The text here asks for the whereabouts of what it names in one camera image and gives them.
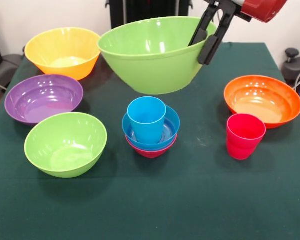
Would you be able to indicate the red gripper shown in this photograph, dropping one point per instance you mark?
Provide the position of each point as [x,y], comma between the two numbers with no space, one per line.
[262,10]

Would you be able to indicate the light green plastic bowl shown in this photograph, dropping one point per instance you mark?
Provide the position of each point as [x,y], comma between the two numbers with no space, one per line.
[150,65]
[65,142]

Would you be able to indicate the small blue plastic bowl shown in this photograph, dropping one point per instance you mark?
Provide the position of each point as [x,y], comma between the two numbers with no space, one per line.
[171,125]

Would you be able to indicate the blue plastic cup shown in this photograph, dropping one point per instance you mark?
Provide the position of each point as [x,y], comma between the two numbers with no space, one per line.
[147,125]

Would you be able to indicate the shallow orange plastic bowl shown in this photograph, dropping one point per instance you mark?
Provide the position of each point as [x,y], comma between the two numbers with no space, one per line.
[262,102]

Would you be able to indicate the black floor stand base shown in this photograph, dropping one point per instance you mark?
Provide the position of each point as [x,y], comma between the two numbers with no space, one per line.
[295,67]

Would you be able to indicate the red plastic cup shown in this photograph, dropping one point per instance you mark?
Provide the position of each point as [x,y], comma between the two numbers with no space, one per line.
[242,145]

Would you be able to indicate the small red plastic bowl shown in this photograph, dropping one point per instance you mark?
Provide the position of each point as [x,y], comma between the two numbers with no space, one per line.
[151,153]

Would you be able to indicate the large yellow-orange plastic bowl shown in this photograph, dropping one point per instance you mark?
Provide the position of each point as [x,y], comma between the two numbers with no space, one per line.
[62,47]

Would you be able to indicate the dark green table cloth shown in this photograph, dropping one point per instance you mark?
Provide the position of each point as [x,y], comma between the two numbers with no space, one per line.
[150,200]

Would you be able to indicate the shallow purple plastic bowl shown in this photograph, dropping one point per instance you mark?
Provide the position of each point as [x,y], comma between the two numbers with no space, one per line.
[42,97]

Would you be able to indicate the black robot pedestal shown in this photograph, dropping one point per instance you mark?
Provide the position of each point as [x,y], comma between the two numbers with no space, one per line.
[152,8]

